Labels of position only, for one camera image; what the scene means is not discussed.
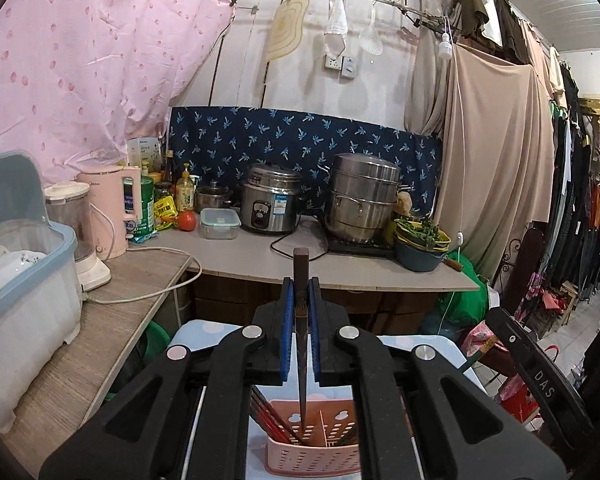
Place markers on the navy leaf-print cloth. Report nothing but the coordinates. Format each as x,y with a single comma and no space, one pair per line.
280,135

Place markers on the white slotted ladle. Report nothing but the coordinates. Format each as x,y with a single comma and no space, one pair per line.
371,40

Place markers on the green bag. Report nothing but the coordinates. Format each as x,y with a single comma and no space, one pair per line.
462,300

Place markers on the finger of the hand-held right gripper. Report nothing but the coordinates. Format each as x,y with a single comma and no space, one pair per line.
530,360

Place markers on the beige hanging cutting mat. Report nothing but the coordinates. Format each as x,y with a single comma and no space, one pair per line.
286,30

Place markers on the white carton box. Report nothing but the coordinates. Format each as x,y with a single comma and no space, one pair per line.
145,152

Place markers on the beige curtain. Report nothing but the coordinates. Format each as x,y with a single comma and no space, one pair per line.
490,160

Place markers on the yellow detergent bottle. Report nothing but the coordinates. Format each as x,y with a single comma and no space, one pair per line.
185,197

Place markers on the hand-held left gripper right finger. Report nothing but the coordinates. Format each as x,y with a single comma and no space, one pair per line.
314,330

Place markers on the glass food container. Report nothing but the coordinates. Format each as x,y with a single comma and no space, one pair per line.
219,225

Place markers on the black induction cooker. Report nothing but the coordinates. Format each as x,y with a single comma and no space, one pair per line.
350,247

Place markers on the green leafy vegetables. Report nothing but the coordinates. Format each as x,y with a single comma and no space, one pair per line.
422,230

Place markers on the white blender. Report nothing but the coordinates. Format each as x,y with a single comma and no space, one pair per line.
77,230

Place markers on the dark maroon chopstick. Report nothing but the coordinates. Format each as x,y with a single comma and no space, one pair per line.
300,270

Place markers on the steel steamer pot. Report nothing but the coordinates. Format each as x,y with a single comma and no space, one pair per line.
362,195

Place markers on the red tomato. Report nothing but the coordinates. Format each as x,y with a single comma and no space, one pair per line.
187,220

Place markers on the white wall switch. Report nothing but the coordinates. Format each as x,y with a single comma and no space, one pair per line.
349,67

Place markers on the steel rice cooker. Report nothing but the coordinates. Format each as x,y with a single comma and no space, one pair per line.
270,205

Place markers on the dark glass bottle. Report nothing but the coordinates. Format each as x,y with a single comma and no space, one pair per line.
169,170

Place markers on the plastic dish cabinet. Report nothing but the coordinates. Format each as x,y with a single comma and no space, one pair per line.
30,320

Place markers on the white floral plate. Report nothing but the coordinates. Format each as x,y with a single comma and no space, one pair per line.
15,266

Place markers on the pink perforated plastic basket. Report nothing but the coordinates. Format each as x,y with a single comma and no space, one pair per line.
300,460

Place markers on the blue bowl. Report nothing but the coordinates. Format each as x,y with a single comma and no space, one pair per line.
417,260

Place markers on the pink printed cloth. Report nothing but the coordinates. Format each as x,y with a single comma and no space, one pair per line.
80,60

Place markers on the blue dotted tablecloth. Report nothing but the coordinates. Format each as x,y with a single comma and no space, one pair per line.
205,327

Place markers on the white light bulb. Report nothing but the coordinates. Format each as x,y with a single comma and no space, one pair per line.
446,47

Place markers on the glass jar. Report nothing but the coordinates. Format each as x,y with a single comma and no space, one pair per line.
163,191

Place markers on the small lidded steel pot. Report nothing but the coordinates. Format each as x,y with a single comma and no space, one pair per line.
212,200

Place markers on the pink electric kettle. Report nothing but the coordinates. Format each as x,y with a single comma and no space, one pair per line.
105,210

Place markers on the green can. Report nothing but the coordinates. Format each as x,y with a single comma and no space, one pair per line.
144,205

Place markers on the yellow packet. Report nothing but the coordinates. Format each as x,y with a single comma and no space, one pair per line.
165,207

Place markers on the pink floral cloth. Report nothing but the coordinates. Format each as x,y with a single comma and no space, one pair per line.
480,340

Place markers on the yellow-green bowl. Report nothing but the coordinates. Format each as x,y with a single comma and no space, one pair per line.
402,241

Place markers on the ginger root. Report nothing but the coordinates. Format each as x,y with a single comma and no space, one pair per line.
404,204

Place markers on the wooden counter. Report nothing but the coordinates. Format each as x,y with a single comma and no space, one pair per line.
130,310

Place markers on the white hanging mesh bag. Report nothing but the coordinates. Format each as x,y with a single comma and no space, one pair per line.
335,20

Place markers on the white wall socket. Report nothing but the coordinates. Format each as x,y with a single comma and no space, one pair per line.
333,63

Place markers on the green plastic basin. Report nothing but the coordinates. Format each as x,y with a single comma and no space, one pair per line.
157,340

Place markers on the dark chair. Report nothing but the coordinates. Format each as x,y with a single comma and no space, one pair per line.
527,260

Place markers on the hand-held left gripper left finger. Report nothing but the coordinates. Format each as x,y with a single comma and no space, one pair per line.
287,330

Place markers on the hanging clothes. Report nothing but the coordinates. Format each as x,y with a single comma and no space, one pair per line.
580,185

